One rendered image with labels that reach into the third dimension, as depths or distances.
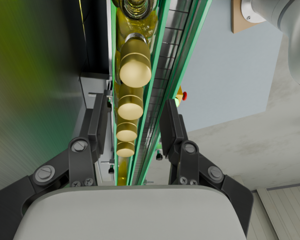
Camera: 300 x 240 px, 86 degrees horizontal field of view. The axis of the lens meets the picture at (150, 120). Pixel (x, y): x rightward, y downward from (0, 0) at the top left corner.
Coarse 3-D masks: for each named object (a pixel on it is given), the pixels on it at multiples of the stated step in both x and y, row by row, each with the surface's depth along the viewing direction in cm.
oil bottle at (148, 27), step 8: (120, 16) 20; (152, 16) 21; (120, 24) 20; (128, 24) 20; (136, 24) 20; (144, 24) 20; (152, 24) 20; (120, 32) 20; (128, 32) 20; (144, 32) 20; (152, 32) 21; (120, 40) 21; (152, 40) 21; (120, 48) 22; (152, 48) 22
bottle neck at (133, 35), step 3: (132, 33) 20; (135, 33) 20; (138, 33) 20; (129, 36) 20; (132, 36) 19; (135, 36) 19; (138, 36) 19; (141, 36) 20; (126, 39) 20; (129, 39) 19; (132, 39) 19; (138, 39) 19; (141, 39) 19; (144, 39) 20
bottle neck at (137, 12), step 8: (120, 0) 13; (128, 0) 15; (136, 0) 17; (144, 0) 16; (152, 0) 13; (120, 8) 14; (128, 8) 14; (136, 8) 15; (144, 8) 14; (152, 8) 14; (128, 16) 14; (136, 16) 14; (144, 16) 14
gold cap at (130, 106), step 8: (120, 88) 23; (128, 88) 22; (136, 88) 22; (120, 96) 21; (128, 96) 20; (136, 96) 21; (120, 104) 20; (128, 104) 20; (136, 104) 20; (120, 112) 21; (128, 112) 21; (136, 112) 21
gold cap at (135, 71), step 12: (132, 48) 17; (144, 48) 18; (120, 60) 17; (132, 60) 15; (144, 60) 16; (120, 72) 16; (132, 72) 16; (144, 72) 16; (132, 84) 18; (144, 84) 18
